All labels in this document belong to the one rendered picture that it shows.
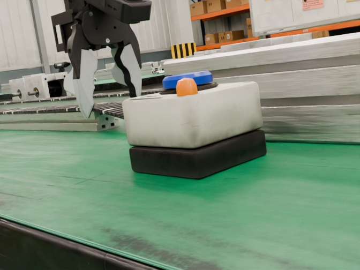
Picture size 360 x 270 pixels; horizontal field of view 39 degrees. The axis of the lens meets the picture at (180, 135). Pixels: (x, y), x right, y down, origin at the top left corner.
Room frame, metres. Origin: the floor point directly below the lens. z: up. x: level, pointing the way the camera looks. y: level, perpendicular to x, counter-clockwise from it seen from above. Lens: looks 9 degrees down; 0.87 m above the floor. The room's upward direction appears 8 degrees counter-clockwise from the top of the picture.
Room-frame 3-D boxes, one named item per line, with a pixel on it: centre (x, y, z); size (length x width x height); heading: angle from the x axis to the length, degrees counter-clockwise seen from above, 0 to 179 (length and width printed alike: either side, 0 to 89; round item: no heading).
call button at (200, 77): (0.40, -0.01, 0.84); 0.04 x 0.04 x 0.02
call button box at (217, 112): (0.41, -0.02, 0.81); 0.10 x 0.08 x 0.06; 131
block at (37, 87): (1.52, 0.38, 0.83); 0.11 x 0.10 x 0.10; 135
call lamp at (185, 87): (0.36, -0.01, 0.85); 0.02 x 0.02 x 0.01
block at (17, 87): (1.61, 0.46, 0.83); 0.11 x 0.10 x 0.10; 132
